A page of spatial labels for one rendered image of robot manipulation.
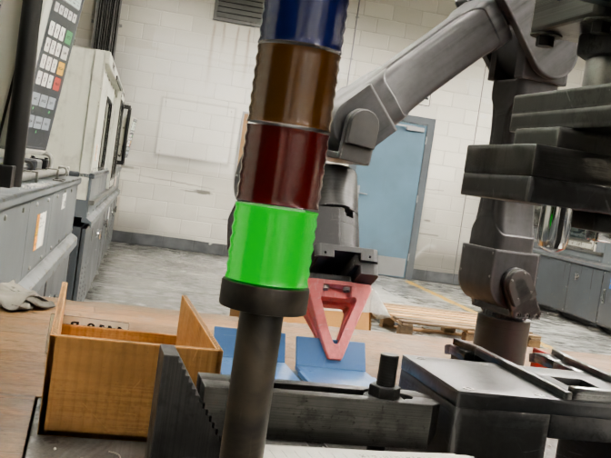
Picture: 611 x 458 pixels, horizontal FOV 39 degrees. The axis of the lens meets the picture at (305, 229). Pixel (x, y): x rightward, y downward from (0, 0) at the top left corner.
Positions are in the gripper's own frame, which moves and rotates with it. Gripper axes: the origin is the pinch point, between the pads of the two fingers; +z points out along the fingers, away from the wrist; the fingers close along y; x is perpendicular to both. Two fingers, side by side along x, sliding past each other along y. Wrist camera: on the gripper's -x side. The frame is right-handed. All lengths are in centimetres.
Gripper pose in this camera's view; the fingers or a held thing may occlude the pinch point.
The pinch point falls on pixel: (333, 352)
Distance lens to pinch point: 85.4
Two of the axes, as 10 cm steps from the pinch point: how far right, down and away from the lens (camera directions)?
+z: 0.0, 9.0, -4.3
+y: 2.7, -4.2, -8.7
